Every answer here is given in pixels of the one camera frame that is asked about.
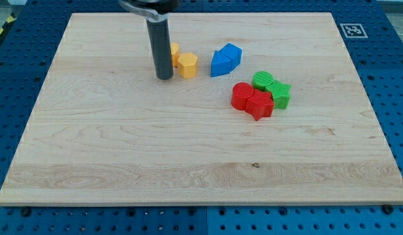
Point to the silver robot arm clamp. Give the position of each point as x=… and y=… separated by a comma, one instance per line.
x=152, y=10

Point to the blue triangle block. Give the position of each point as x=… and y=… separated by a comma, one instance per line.
x=220, y=64

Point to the red cylinder block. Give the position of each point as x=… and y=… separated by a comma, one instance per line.
x=240, y=94

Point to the yellow hexagon block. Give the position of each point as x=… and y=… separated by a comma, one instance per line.
x=188, y=65

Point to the red star block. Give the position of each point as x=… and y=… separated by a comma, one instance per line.
x=260, y=105

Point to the yellow block behind rod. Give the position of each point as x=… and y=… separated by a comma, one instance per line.
x=175, y=53

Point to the green cylinder block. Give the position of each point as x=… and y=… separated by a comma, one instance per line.
x=261, y=80

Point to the blue cube block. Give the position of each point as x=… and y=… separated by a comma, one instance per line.
x=234, y=53

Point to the green star block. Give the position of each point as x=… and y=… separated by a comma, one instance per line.
x=280, y=94

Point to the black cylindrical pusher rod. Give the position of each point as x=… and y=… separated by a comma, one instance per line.
x=158, y=32

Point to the wooden board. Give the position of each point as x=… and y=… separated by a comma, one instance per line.
x=105, y=131

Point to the white fiducial marker tag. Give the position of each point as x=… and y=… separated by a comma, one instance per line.
x=353, y=31

